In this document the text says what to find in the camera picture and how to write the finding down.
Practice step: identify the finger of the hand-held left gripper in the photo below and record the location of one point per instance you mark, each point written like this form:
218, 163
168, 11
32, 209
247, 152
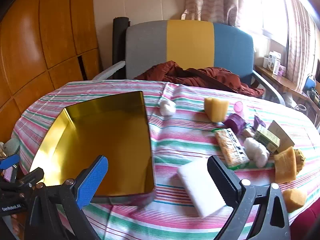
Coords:
10, 161
32, 175

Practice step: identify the green cracker packet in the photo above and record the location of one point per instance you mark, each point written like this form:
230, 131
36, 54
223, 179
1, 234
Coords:
230, 147

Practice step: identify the tall white box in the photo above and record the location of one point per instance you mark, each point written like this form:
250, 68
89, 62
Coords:
274, 62

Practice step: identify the dark red cloth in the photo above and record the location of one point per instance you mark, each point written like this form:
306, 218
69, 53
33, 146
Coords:
307, 225

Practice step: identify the rust brown jacket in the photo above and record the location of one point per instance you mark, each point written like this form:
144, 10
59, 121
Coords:
200, 76

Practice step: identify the grey yellow blue chair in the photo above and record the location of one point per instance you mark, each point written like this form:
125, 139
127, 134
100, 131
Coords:
190, 42

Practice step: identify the white sponge block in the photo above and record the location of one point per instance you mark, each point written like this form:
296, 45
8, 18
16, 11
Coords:
197, 187

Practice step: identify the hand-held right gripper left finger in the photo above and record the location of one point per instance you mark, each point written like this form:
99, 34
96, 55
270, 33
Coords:
92, 180

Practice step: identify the wooden wardrobe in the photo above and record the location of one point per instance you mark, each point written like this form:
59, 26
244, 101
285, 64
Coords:
37, 42

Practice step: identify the large purple wrapper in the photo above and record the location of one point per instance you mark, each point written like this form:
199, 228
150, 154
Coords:
235, 123

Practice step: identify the wooden desk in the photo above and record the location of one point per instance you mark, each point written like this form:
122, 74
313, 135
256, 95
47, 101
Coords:
280, 78

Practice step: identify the yellow sponge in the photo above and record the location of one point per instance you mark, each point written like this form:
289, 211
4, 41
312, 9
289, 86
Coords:
216, 108

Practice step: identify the purple box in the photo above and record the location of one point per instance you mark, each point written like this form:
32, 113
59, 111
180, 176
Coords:
282, 70

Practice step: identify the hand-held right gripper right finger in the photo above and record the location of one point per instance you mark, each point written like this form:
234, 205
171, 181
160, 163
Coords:
220, 177

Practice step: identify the white card box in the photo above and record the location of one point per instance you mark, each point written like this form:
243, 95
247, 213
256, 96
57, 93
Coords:
281, 131

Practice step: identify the blue round item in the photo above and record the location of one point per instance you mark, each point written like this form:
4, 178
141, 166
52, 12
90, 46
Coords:
309, 82

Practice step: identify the gold tin box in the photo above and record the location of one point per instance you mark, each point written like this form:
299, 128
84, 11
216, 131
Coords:
100, 130

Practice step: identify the green carton box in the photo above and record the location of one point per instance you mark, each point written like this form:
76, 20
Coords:
266, 138

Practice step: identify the white cotton ball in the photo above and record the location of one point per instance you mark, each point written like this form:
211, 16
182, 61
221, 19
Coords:
256, 151
167, 107

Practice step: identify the small white box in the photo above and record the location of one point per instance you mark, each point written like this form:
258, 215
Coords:
265, 62

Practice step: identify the small pink cup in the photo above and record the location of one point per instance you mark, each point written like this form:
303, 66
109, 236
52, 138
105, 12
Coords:
238, 107

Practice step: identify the large orange sponge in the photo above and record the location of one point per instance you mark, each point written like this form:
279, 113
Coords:
285, 165

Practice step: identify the yellow knitted cloth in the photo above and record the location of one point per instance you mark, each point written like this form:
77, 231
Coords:
300, 158

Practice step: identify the small orange sponge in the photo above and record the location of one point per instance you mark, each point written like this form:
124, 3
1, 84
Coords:
295, 198

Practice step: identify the patterned beige curtain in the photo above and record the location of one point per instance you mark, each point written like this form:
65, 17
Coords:
300, 42
215, 0

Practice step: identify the small brown item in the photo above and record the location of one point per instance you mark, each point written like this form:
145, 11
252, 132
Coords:
248, 132

